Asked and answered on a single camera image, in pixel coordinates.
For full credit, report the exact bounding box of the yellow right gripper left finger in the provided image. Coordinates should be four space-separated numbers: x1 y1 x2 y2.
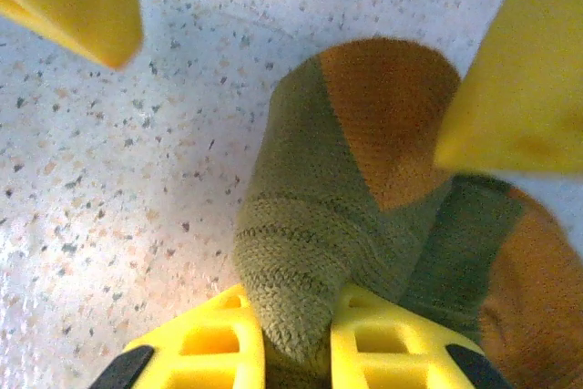
90 283 268 389

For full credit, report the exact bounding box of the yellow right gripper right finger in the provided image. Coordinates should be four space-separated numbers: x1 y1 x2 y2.
330 286 516 389

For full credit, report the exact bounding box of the green red orange striped sock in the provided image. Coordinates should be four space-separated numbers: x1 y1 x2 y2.
231 36 583 389

